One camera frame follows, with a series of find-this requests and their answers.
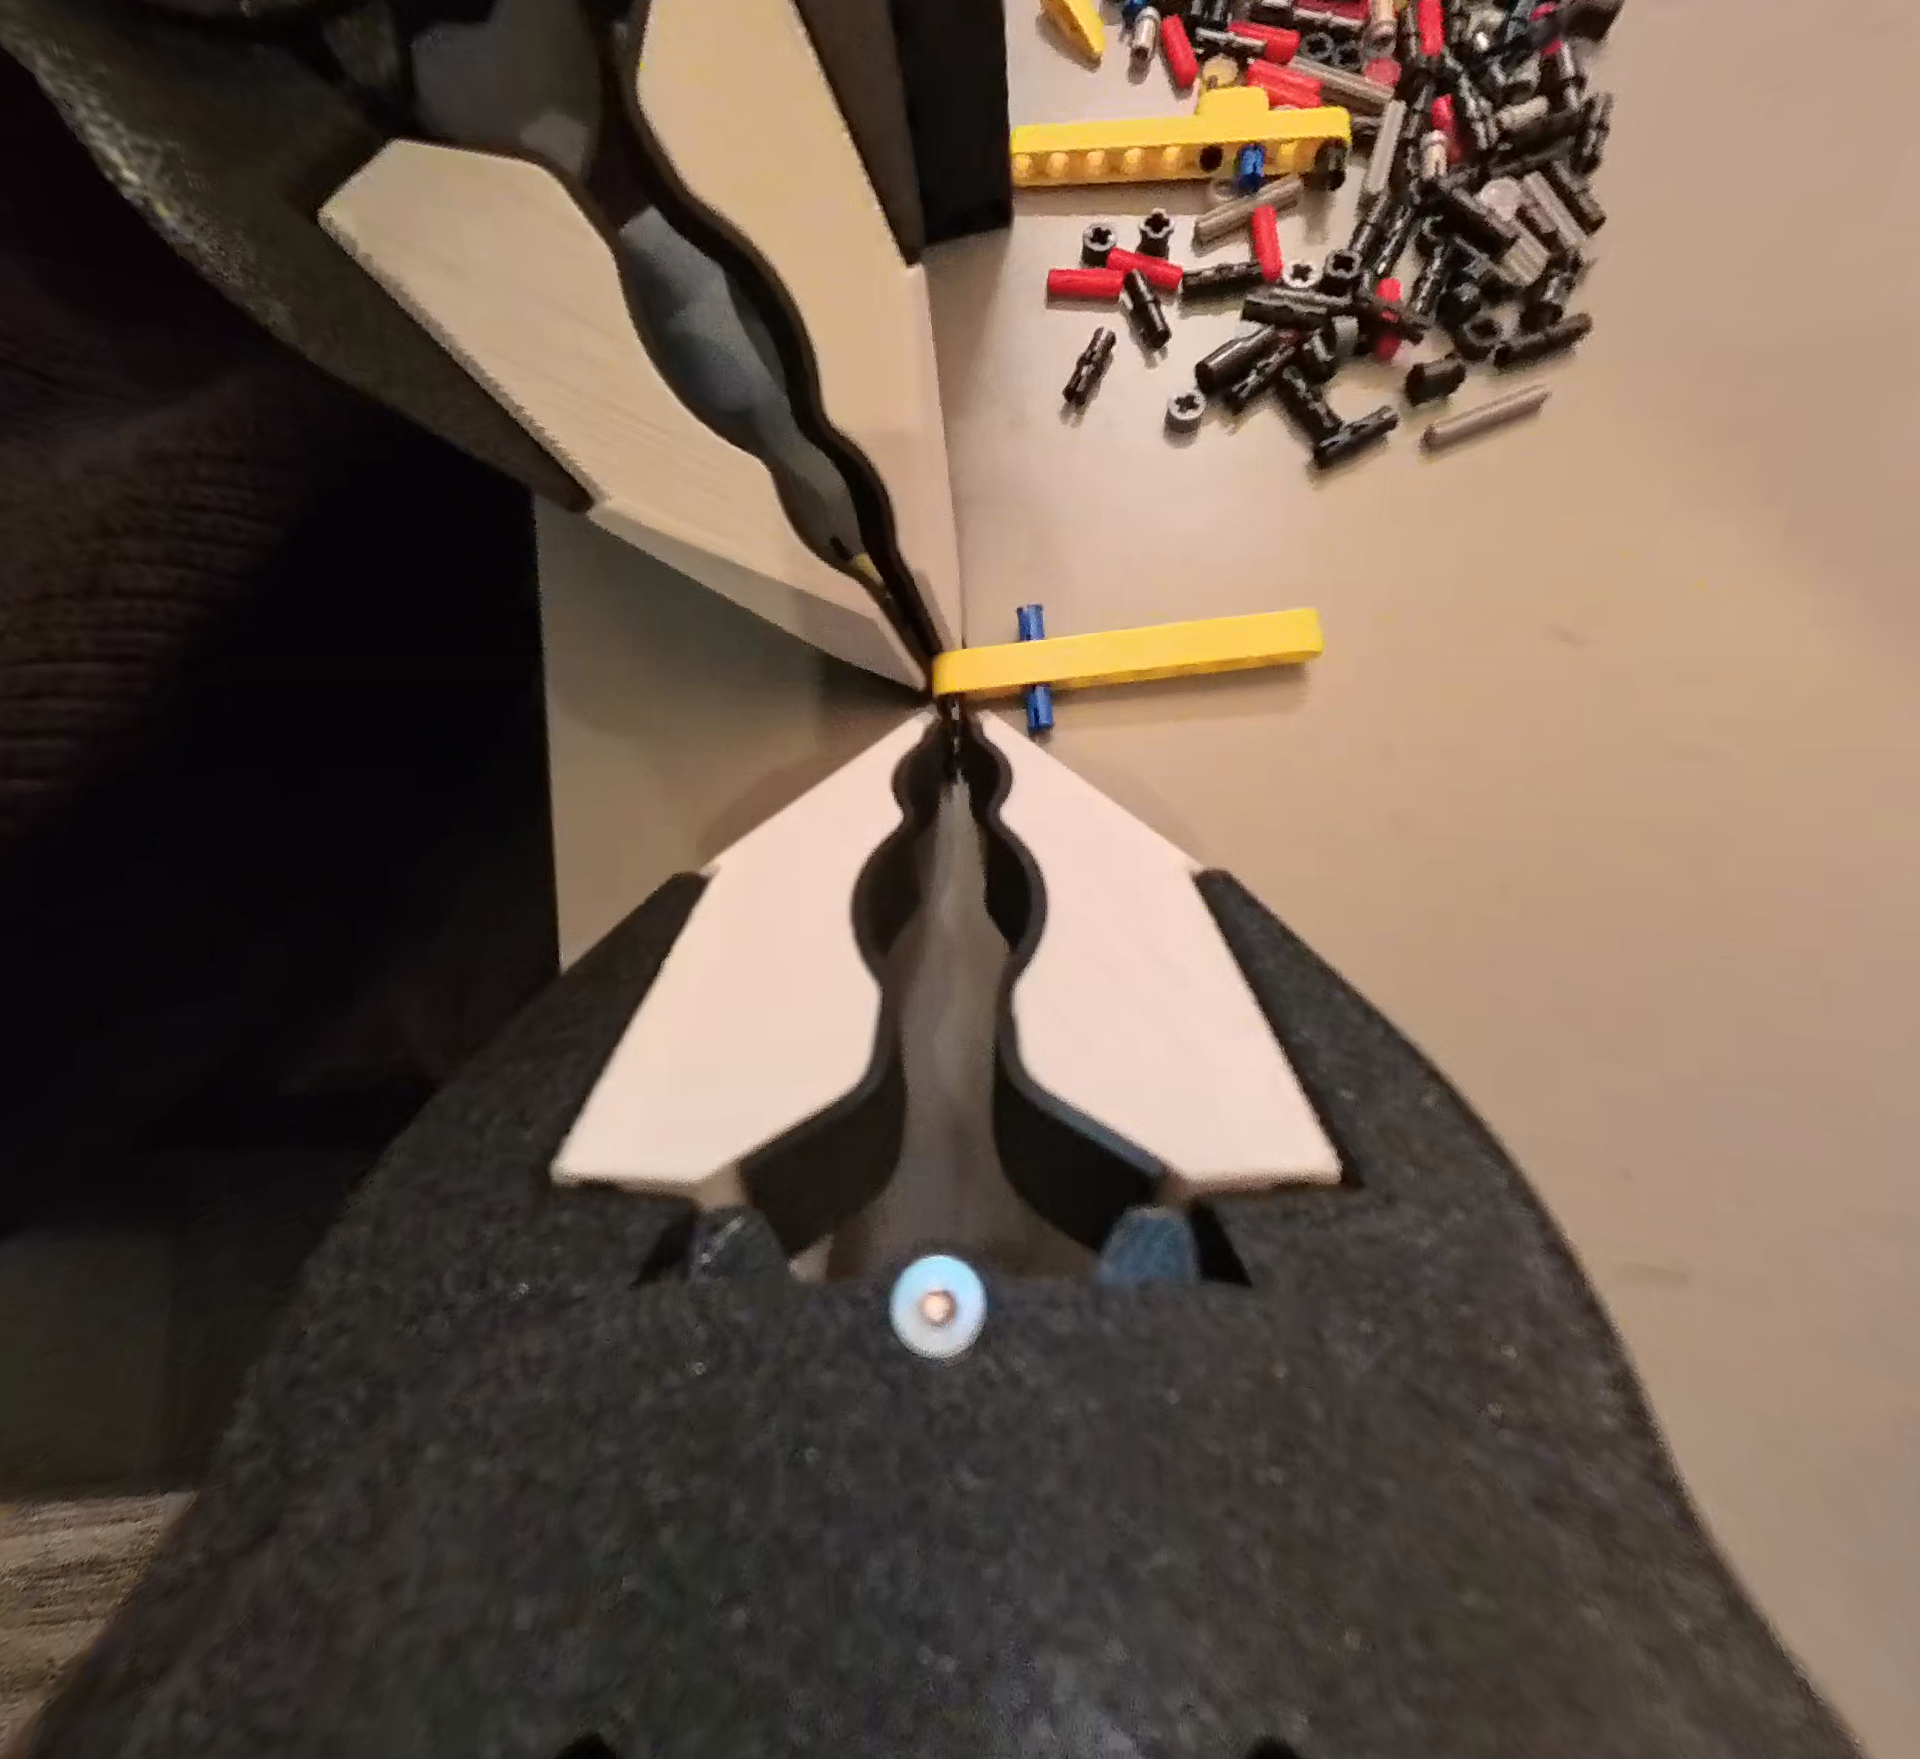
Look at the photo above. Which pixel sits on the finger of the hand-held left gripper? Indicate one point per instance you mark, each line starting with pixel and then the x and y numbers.
pixel 539 318
pixel 796 141

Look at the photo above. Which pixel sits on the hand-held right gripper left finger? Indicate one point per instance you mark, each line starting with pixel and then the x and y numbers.
pixel 736 1026

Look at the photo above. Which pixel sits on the yellow angled beam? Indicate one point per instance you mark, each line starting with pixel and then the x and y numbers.
pixel 1110 158

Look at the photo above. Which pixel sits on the person's dark sweater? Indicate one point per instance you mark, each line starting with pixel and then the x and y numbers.
pixel 227 739

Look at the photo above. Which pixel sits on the pile of black red pins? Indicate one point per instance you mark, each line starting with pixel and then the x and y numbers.
pixel 1439 213

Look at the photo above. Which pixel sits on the long yellow beam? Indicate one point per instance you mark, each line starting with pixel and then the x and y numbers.
pixel 1172 650

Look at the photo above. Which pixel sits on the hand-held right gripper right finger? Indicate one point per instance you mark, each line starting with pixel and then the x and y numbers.
pixel 1172 1026

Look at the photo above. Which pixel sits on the blue connector pin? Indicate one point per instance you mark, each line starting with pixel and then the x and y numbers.
pixel 1032 623

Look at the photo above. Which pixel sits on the black rectangular block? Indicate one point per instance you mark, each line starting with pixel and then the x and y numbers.
pixel 953 36

